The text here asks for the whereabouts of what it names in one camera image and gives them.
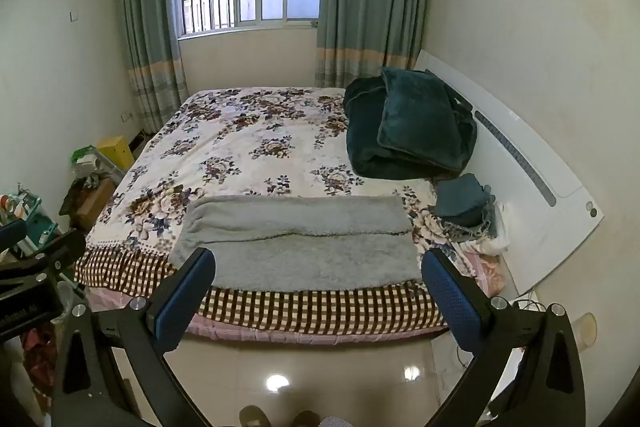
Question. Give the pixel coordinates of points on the red cloth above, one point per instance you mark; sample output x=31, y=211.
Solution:
x=37, y=349

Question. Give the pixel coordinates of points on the white headboard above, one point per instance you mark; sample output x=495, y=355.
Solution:
x=525, y=217

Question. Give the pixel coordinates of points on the grey fringed scarf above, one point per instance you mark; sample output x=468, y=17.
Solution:
x=482, y=229

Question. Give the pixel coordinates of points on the brown cardboard box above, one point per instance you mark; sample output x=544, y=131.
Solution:
x=95, y=204

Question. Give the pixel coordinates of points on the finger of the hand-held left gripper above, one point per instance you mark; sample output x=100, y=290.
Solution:
x=55, y=252
x=12, y=232

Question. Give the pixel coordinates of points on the green plastic basket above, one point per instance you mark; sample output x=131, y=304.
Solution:
x=35, y=217

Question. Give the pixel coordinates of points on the bed with floral sheet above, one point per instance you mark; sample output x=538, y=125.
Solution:
x=240, y=147

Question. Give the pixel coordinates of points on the brown slipper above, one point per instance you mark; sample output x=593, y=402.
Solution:
x=306, y=419
x=256, y=417

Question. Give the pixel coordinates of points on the dark green plush pillow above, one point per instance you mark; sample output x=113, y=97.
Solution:
x=420, y=122

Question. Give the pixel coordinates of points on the white wall socket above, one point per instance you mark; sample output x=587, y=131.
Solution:
x=127, y=115

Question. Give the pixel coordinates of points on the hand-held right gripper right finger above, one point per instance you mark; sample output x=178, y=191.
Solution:
x=452, y=302

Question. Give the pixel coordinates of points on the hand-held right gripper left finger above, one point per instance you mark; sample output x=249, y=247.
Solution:
x=182, y=297

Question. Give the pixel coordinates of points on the grey towel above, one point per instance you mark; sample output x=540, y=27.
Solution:
x=300, y=257

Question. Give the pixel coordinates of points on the yellow box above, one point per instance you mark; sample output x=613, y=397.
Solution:
x=115, y=152

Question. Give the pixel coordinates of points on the beige cup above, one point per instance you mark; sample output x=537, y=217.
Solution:
x=585, y=329

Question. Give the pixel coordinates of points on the dark green plush blanket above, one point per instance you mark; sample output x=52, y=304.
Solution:
x=365, y=142

